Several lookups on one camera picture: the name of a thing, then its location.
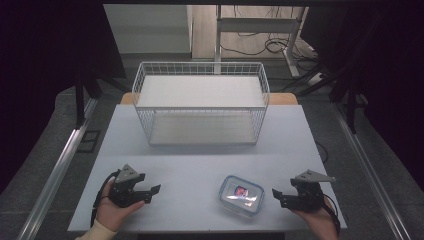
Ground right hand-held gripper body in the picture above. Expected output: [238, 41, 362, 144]
[289, 169, 337, 213]

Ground black floor socket frame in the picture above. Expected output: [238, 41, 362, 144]
[77, 129, 102, 154]

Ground person's left hand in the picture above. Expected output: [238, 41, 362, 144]
[95, 179, 146, 233]

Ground black stand leg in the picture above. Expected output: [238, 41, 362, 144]
[328, 76, 369, 135]
[73, 66, 104, 131]

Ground wooden table board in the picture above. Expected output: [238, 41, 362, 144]
[119, 92, 300, 106]

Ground black floor cables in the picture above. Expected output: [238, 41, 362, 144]
[219, 4, 321, 64]

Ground white metal desk frame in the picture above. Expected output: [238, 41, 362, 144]
[214, 4, 310, 80]

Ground white power strip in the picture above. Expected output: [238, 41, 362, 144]
[307, 71, 326, 86]

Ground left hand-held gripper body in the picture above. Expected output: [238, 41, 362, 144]
[108, 163, 147, 209]

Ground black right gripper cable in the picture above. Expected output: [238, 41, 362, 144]
[321, 193, 342, 235]

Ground white cabinet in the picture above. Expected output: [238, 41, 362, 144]
[103, 3, 194, 55]

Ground clear plastic food container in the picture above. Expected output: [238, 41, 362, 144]
[218, 174, 266, 218]

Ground white wire basket shelf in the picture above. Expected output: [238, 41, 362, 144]
[131, 60, 271, 147]

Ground aluminium floor rail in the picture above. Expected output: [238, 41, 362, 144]
[333, 99, 414, 240]
[16, 98, 99, 240]

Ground person's right hand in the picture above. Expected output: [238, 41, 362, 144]
[290, 196, 340, 240]

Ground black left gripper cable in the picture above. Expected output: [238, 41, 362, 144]
[89, 169, 122, 228]

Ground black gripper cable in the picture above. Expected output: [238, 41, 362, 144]
[89, 169, 122, 228]
[321, 193, 342, 235]

